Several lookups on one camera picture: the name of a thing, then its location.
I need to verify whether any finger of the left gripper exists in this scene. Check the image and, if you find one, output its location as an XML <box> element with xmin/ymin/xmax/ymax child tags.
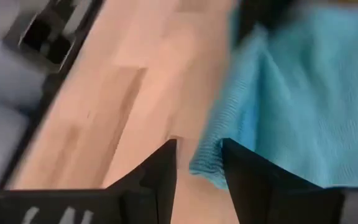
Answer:
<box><xmin>236</xmin><ymin>0</ymin><xmax>293</xmax><ymax>44</ymax></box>

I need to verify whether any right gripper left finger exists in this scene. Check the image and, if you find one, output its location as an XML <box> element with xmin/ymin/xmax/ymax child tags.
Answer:
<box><xmin>0</xmin><ymin>138</ymin><xmax>178</xmax><ymax>224</ymax></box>

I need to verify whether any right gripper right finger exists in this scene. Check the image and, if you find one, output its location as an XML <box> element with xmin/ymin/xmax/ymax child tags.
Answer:
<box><xmin>221</xmin><ymin>138</ymin><xmax>358</xmax><ymax>224</ymax></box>

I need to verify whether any teal microfiber towel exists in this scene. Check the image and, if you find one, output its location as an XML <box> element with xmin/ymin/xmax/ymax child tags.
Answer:
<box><xmin>188</xmin><ymin>4</ymin><xmax>358</xmax><ymax>191</ymax></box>

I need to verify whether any black aluminium table frame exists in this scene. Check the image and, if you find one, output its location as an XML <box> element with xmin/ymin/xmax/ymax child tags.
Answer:
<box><xmin>0</xmin><ymin>0</ymin><xmax>106</xmax><ymax>191</ymax></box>

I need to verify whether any small black camera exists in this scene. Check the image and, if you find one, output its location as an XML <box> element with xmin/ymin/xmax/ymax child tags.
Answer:
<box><xmin>3</xmin><ymin>0</ymin><xmax>83</xmax><ymax>74</ymax></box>

